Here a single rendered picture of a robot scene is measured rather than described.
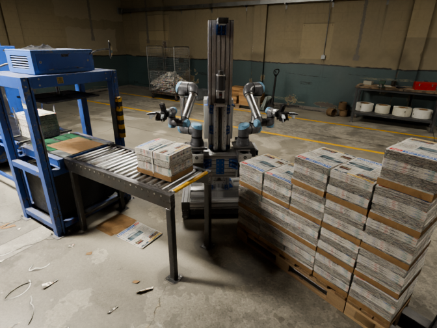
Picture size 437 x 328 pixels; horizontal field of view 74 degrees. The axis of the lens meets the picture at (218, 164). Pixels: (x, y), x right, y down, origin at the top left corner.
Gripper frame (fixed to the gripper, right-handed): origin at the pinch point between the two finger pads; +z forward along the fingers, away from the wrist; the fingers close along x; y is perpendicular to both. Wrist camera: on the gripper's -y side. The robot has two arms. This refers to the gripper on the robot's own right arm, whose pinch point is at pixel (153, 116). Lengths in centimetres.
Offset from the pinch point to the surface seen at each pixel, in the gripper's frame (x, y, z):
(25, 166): 115, 70, 41
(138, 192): -18, 48, 44
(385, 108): -261, 50, -603
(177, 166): -40, 27, 23
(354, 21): -130, -130, -679
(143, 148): -9.3, 19.4, 26.3
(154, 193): -35, 41, 48
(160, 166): -28.4, 28.7, 29.1
